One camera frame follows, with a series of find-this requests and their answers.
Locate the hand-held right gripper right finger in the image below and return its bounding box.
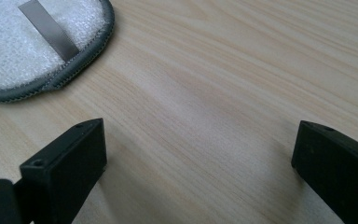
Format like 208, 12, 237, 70
290, 119, 358, 224

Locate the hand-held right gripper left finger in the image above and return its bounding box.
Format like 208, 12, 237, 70
13, 118, 108, 224

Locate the round white grey-edged cleaning pad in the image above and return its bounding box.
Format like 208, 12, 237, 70
0, 0, 117, 104

